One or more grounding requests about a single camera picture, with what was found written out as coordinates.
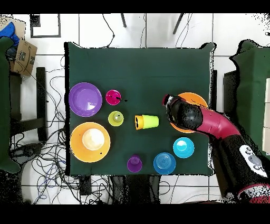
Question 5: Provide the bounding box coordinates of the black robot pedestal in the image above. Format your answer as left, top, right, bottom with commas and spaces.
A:
110, 175, 161, 204

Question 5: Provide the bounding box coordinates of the yellow cup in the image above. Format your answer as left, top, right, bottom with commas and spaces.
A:
108, 110, 124, 127

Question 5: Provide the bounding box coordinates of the tangle of floor cables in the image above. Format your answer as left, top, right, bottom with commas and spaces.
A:
9, 55, 112, 204

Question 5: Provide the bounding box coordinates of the orange cup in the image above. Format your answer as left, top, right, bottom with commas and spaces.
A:
134, 115, 144, 130

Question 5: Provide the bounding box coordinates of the cardboard box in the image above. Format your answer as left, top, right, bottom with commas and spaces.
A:
9, 39, 38, 77

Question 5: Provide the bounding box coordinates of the white box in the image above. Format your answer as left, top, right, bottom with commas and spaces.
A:
262, 77, 270, 156

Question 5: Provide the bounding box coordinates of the dark green tablecloth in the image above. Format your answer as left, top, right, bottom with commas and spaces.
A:
64, 41, 217, 177

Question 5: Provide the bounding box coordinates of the large orange bowl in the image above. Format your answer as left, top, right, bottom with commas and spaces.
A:
70, 122, 111, 163
169, 92, 209, 134

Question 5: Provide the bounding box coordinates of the red cup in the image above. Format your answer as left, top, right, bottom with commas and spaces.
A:
105, 89, 122, 106

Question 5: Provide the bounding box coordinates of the purple cup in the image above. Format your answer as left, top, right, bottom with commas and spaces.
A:
127, 154, 143, 173

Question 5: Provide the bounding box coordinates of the green cup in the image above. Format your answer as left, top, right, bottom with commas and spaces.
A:
142, 114, 159, 129

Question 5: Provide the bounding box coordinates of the black square frame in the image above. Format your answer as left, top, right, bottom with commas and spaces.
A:
29, 13, 62, 39

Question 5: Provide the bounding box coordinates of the blue cloth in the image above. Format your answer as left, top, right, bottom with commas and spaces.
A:
0, 21, 20, 48

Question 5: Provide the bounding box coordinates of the black bench stand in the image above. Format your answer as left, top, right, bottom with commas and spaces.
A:
9, 67, 48, 142

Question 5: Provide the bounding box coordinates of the translucent blue bowl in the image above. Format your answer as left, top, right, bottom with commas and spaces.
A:
153, 152, 177, 175

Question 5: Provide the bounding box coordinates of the green covered side table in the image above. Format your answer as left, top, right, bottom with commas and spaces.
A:
229, 39, 270, 157
0, 36, 21, 174

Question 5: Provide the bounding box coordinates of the purple bowl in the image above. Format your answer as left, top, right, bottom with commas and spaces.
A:
68, 82, 103, 117

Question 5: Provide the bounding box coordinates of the black monitor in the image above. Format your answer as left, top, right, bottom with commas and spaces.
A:
223, 70, 240, 116

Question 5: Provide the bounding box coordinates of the black floor cable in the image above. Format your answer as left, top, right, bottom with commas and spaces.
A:
102, 13, 115, 48

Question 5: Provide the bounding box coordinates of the light blue opaque bowl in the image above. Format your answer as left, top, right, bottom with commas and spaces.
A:
172, 137, 195, 159

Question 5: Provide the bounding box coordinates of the black power brick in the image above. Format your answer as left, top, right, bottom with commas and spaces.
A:
79, 175, 92, 196

